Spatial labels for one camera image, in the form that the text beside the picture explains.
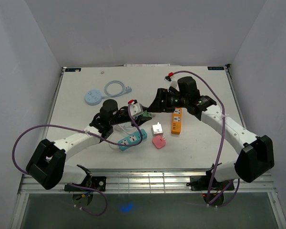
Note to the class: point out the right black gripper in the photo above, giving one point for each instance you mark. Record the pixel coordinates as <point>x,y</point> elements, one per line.
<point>157,106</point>

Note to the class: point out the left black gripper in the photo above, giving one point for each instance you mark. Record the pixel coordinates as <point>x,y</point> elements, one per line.
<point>140,119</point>

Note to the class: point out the white silver plug adapter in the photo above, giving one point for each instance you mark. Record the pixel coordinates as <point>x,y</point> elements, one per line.
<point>157,129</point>

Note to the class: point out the round light blue power strip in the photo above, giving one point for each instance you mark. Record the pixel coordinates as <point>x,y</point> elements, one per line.
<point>93,97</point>

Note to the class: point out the pink plug adapter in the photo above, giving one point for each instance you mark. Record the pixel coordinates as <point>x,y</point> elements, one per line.
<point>159,141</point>

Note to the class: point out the green plug adapter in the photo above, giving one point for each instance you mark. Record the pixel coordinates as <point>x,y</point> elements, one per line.
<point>148,114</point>

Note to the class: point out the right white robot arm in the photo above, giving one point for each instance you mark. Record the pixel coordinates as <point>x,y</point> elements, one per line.
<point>255,153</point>

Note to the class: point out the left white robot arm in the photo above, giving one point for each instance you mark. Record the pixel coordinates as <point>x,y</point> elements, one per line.
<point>47,164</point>

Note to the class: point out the orange power strip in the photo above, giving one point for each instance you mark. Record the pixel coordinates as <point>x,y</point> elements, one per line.
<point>176,121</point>

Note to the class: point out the left blue corner label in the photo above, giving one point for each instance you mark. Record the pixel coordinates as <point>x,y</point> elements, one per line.
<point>72,70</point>

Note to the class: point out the blue corner label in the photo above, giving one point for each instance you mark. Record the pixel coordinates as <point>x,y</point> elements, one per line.
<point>215,68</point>
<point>72,70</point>

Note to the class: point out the right blue corner label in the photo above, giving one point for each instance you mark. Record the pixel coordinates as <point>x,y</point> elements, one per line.
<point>215,68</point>

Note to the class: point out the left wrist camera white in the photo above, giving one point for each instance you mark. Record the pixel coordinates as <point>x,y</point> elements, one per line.
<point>135,108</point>

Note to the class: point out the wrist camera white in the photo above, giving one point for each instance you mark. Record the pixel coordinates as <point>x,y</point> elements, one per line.
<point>170,79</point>
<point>135,108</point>

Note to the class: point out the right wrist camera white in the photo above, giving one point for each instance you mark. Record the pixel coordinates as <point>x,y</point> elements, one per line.
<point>170,79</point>

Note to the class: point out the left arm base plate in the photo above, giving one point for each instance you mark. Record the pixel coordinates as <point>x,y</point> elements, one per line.
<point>95,182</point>

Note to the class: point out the aluminium frame rail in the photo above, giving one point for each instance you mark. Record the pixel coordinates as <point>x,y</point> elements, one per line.
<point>148,182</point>

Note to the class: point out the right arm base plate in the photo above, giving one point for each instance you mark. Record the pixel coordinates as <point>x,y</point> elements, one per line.
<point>201,183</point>

